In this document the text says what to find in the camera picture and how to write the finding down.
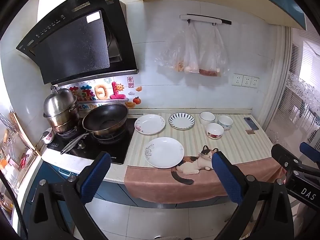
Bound dark wok with metal handle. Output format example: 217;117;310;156
60;103;129;155

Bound black range hood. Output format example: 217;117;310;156
16;0;139;85

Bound small floral bowl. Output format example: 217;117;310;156
41;127;55;145

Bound wooden cutting board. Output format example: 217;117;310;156
9;111;35;150

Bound white bowl with red flowers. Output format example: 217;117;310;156
206;123;224;140

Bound blue smartphone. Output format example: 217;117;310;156
244;117;259;131

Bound white plate with blue stripes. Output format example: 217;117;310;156
168;113;195;130

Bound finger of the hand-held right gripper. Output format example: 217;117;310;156
271;144;304;172
299;142;320;165

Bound large white plate grey flower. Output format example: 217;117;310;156
144;137;185;168

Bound frosted glass sliding door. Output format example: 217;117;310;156
265;27;320;150

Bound stainless steel steamer pot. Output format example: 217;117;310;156
43;86;81;133

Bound colourful wall stickers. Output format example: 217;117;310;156
69;79;143;109

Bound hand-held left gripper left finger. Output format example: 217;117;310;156
24;151;112;240

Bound white plate with floral rim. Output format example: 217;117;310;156
134;114;166;135

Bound striped cat counter mat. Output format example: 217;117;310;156
124;112;287;204

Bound wire dish rack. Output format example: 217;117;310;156
0;112;38;188

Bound blue upper cabinet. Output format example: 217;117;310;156
132;0;308;30

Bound clear plastic bag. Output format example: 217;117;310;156
184;24;200;74
156;25;187;72
199;25;229;78

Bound white wall hook rack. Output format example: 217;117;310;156
179;14;232;27

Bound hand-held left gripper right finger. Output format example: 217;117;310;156
212;151;294;240

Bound white bowl with blue pattern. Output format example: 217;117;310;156
217;115;234;131

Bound black gas stove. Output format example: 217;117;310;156
47;117;138;165

